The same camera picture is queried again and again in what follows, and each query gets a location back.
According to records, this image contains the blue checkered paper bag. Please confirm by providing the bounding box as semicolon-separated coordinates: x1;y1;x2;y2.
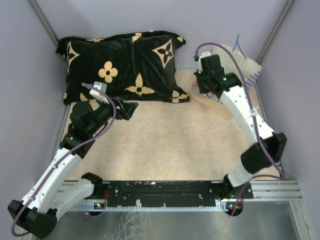
190;42;263;120

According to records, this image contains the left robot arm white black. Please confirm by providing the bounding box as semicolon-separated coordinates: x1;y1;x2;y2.
7;97;139;240

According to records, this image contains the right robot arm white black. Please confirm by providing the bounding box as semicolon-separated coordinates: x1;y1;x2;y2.
195;52;287;200

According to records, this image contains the black pillow with beige flowers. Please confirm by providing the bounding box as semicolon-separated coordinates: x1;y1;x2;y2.
55;30;190;105

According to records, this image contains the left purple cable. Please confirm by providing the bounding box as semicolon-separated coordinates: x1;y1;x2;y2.
11;82;117;237

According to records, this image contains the purple cable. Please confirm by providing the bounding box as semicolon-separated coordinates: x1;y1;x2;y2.
11;82;117;237
193;42;287;217

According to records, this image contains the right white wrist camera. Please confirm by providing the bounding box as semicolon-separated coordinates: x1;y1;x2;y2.
197;51;212;74

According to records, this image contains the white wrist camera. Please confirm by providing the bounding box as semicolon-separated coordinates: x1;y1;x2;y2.
89;81;109;104
197;51;212;74

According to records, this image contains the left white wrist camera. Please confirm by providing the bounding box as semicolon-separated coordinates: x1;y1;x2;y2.
89;81;109;104

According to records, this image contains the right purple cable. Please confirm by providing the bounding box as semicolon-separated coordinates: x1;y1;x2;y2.
193;42;287;217

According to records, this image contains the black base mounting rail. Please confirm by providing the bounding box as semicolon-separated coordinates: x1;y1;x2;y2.
86;180;243;208

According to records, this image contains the white slotted cable duct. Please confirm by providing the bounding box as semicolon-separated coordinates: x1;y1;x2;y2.
71;201;235;211

